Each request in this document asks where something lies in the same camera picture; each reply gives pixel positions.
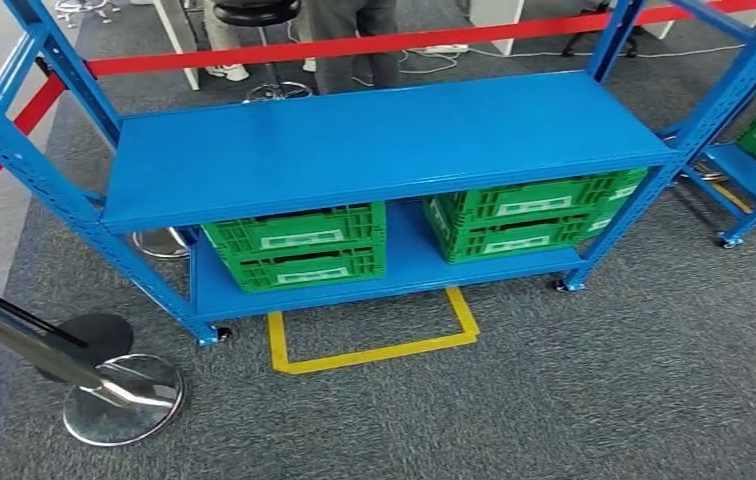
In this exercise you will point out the blue metal shelf rack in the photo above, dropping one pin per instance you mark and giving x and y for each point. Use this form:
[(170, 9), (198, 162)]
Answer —
[(378, 146), (749, 172)]

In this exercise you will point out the white power strip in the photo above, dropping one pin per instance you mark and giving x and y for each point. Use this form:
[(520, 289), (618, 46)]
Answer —
[(441, 49)]

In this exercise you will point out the person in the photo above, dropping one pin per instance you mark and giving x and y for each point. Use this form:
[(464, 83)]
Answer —
[(351, 40), (222, 33)]

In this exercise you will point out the black round stool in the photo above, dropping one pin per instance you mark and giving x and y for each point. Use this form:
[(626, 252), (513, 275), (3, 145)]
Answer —
[(255, 12)]

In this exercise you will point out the steel barrier stanchion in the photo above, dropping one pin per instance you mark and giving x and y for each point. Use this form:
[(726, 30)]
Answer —
[(123, 401)]

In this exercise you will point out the black office chair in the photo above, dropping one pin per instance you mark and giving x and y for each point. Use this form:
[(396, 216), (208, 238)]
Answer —
[(606, 41)]

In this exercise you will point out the chrome stool base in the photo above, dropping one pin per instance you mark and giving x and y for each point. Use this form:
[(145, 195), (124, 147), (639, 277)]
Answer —
[(83, 8)]

